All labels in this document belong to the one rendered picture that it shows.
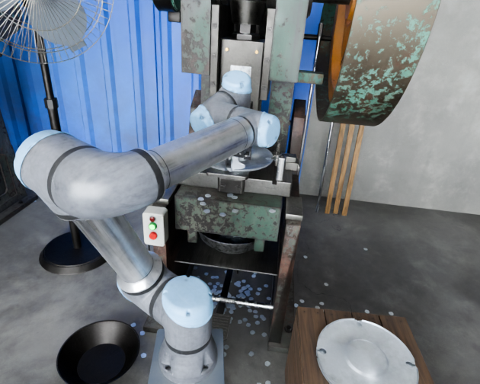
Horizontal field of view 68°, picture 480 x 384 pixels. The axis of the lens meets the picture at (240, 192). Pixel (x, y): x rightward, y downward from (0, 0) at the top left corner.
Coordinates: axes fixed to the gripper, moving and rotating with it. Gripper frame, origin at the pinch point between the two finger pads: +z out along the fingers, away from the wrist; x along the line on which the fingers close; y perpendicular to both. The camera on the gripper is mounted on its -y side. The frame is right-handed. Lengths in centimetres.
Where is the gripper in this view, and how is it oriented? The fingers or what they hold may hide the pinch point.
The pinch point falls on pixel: (228, 168)
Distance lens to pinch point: 117.9
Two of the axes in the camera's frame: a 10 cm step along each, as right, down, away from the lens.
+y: 9.9, 1.0, -0.5
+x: 1.1, -7.9, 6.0
